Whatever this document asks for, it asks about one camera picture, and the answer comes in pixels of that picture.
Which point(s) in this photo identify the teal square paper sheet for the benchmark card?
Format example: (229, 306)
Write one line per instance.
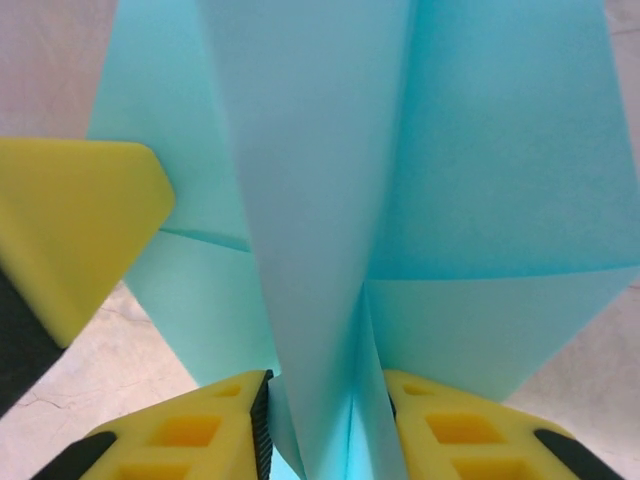
(325, 200)

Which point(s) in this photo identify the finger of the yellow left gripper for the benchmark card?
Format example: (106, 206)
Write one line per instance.
(75, 225)

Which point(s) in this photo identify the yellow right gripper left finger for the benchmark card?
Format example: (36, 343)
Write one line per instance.
(200, 440)

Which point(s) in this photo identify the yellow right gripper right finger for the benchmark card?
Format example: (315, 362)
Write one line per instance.
(475, 445)

